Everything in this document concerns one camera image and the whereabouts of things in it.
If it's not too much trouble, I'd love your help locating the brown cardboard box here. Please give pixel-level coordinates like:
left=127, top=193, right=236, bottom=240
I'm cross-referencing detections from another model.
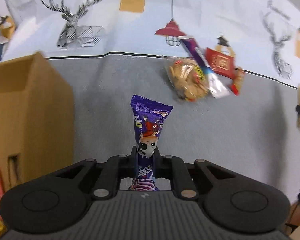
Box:
left=0, top=52, right=74, bottom=236

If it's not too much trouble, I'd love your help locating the red-yellow nougat candy packet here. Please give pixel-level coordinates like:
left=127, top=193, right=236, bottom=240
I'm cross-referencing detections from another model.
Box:
left=230, top=68, right=245, bottom=95

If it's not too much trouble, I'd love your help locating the red square snack packet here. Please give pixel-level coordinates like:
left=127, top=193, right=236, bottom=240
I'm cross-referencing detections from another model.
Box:
left=205, top=48, right=235, bottom=79

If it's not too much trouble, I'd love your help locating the clear bag of crackers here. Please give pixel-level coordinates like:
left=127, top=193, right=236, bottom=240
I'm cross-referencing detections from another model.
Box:
left=165, top=57, right=209, bottom=102

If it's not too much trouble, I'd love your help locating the purple snack bar packet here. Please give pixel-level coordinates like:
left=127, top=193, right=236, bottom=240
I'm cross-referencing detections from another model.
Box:
left=129, top=95, right=173, bottom=191

